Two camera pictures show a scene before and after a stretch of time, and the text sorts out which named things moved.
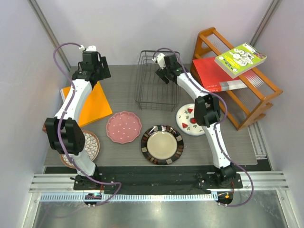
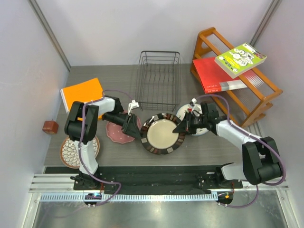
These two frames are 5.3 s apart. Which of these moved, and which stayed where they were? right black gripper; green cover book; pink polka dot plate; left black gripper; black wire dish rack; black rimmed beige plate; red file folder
Moved: right black gripper; black rimmed beige plate; left black gripper
Stayed: pink polka dot plate; green cover book; black wire dish rack; red file folder
